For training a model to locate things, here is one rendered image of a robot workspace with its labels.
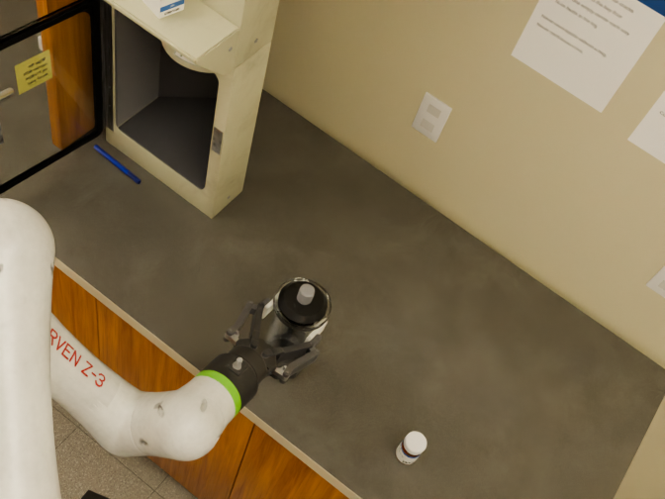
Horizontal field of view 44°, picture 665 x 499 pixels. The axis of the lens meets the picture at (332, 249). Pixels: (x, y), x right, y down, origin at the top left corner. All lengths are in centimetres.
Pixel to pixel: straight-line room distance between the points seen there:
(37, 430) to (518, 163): 120
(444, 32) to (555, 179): 39
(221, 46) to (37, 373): 65
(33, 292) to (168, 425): 35
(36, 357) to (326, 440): 78
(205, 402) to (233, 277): 55
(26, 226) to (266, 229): 94
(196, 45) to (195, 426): 61
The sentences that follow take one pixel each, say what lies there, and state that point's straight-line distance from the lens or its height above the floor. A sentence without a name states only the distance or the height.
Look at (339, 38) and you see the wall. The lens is 196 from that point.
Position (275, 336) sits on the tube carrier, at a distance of 159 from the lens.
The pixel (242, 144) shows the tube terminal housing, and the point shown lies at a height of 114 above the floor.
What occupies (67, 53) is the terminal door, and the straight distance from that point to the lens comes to 172.
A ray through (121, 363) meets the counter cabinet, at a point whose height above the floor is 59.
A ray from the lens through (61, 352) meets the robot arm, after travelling 128.
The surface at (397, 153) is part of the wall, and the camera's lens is 205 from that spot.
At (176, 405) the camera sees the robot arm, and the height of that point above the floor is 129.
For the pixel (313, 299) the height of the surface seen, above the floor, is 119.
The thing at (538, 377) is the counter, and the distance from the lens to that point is 190.
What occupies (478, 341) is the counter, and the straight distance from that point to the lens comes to 189.
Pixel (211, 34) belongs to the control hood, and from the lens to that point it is 145.
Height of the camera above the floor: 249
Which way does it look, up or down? 55 degrees down
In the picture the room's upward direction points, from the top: 21 degrees clockwise
